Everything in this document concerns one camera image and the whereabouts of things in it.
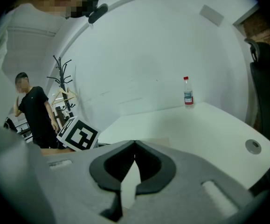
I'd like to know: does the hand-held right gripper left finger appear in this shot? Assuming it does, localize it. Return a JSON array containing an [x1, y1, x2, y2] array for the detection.
[[41, 140, 136, 224]]

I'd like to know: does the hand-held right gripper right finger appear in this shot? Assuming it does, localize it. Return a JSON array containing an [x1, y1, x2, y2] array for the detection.
[[123, 140, 255, 224]]

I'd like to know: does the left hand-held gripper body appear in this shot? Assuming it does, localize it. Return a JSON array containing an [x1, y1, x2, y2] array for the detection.
[[56, 115, 112, 152]]

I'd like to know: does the wooden clothes hanger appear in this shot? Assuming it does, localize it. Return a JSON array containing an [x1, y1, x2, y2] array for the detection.
[[50, 86, 77, 106]]

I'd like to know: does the brown wooden board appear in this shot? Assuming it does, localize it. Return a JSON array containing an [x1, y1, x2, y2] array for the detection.
[[41, 137, 171, 157]]

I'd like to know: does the black coat rack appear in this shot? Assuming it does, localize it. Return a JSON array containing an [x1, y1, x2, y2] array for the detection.
[[46, 55, 76, 119]]

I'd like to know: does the clear plastic bottle red cap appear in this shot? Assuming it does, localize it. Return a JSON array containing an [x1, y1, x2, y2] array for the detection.
[[183, 76, 195, 110]]

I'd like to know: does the black mesh office chair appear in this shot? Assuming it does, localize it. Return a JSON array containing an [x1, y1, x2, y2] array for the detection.
[[243, 38, 270, 141]]

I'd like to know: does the grey round cable grommet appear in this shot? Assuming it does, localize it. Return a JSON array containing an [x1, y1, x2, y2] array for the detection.
[[245, 139, 262, 154]]

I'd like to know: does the black head-worn camera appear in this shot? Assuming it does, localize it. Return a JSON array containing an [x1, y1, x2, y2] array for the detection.
[[88, 3, 109, 25]]

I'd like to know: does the grey wall panel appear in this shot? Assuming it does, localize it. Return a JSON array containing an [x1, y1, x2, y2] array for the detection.
[[199, 4, 224, 27]]

